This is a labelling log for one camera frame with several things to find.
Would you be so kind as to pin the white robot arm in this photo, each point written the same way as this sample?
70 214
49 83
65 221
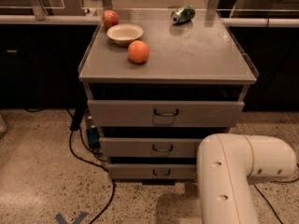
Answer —
227 163

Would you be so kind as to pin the blue tape cross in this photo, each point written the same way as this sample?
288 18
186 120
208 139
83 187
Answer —
60 219

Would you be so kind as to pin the white bowl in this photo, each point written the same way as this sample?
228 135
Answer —
124 34

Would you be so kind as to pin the red apple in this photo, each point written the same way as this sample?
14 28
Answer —
110 18

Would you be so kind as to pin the black counter cabinet left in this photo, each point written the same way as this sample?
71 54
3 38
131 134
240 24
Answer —
39 64

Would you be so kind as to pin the black counter cabinet right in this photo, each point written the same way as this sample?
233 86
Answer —
274 51

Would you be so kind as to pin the black counter cabinet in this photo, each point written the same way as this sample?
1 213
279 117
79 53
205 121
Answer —
39 64
274 51

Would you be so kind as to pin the orange fruit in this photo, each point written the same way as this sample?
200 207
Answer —
138 52

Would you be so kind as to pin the grey top drawer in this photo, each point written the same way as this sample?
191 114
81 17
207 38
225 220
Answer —
135 113

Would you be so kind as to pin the blue power box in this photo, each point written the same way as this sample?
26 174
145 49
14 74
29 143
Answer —
93 137

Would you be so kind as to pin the grey middle drawer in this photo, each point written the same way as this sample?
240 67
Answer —
149 147

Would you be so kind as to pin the green crushed soda can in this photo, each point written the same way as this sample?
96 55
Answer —
183 14

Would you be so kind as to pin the grey drawer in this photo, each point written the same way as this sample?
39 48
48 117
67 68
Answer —
149 147
135 113
151 171

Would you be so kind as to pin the grey bottom drawer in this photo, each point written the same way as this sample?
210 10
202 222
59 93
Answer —
151 171

